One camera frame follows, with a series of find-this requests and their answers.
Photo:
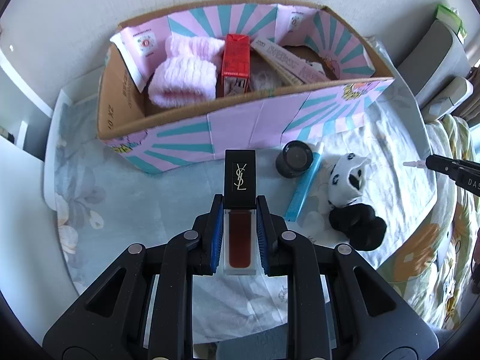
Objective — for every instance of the floral cloth mat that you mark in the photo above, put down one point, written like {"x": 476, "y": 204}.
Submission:
{"x": 104, "y": 204}

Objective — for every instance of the white panda sock in box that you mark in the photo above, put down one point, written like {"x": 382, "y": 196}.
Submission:
{"x": 263, "y": 77}

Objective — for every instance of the pink teal cardboard box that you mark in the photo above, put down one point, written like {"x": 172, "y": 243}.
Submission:
{"x": 156, "y": 139}

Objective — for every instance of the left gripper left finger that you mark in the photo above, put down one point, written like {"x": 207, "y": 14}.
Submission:
{"x": 140, "y": 307}

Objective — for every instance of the red YSL lip bottle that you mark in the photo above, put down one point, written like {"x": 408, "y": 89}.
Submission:
{"x": 240, "y": 212}

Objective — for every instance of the blue cosmetic tube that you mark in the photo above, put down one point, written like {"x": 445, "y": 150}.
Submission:
{"x": 304, "y": 185}

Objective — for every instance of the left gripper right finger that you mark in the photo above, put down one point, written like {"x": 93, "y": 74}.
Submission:
{"x": 339, "y": 307}

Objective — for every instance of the black scrunchie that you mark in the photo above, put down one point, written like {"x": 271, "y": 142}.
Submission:
{"x": 359, "y": 223}

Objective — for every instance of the green tissue box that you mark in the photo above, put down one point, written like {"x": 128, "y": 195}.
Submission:
{"x": 451, "y": 19}

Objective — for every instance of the black round jar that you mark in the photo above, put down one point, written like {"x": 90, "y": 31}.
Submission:
{"x": 295, "y": 158}

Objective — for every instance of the white panda sock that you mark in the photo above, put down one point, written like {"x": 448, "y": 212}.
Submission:
{"x": 347, "y": 180}
{"x": 263, "y": 77}

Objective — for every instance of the red carton box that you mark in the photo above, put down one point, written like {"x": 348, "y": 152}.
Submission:
{"x": 235, "y": 72}

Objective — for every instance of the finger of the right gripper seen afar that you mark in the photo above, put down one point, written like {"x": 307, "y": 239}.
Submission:
{"x": 465, "y": 174}

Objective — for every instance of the pink long cosmetic box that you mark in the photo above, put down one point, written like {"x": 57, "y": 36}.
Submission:
{"x": 295, "y": 70}

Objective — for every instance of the floral bedding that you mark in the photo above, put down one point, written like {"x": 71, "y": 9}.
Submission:
{"x": 433, "y": 225}

